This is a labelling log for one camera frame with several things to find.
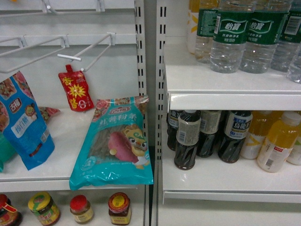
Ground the dark oolong tea bottle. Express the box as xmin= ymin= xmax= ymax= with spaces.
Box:
xmin=217 ymin=110 xmax=253 ymax=163

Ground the yellow vitamin drink bottle front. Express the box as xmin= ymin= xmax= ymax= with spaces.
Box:
xmin=257 ymin=111 xmax=301 ymax=173

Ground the red yellow lid sauce jar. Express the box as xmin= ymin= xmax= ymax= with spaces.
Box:
xmin=108 ymin=192 xmax=132 ymax=226

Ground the dark tea bottle front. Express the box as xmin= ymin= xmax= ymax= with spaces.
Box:
xmin=174 ymin=110 xmax=201 ymax=170

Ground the water bottle green label edge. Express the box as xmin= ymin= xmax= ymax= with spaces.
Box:
xmin=195 ymin=0 xmax=220 ymax=64

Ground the red sauce pouch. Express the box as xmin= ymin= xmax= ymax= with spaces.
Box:
xmin=58 ymin=65 xmax=94 ymax=112

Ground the yellow vitamin drink bottle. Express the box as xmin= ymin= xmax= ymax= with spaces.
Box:
xmin=287 ymin=145 xmax=301 ymax=165
xmin=257 ymin=111 xmax=301 ymax=173
xmin=240 ymin=111 xmax=284 ymax=160

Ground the teal noodle packet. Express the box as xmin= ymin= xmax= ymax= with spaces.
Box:
xmin=69 ymin=95 xmax=153 ymax=190

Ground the dark tea bottle middle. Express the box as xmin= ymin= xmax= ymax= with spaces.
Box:
xmin=197 ymin=110 xmax=222 ymax=158

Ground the white lower drinks shelf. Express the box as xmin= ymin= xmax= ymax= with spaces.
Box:
xmin=161 ymin=143 xmax=301 ymax=205

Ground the yellow vitamin drink bottle right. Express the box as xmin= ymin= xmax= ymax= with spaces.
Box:
xmin=287 ymin=145 xmax=301 ymax=165

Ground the white perforated shelf upright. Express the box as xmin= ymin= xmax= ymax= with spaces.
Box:
xmin=135 ymin=0 xmax=166 ymax=226

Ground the blue sugar bag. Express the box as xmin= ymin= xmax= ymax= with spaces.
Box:
xmin=0 ymin=71 xmax=55 ymax=170

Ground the yellow vitamin drink bottle left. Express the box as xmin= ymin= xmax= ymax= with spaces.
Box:
xmin=240 ymin=111 xmax=284 ymax=160

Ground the white metal shelf board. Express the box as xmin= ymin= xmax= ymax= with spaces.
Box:
xmin=163 ymin=37 xmax=301 ymax=111

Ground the water bottle barcode label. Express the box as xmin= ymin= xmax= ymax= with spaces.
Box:
xmin=270 ymin=0 xmax=301 ymax=72

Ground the white left snack shelf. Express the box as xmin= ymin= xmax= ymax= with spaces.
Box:
xmin=0 ymin=109 xmax=135 ymax=192

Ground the white wire display hook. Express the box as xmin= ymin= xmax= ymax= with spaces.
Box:
xmin=57 ymin=32 xmax=116 ymax=72

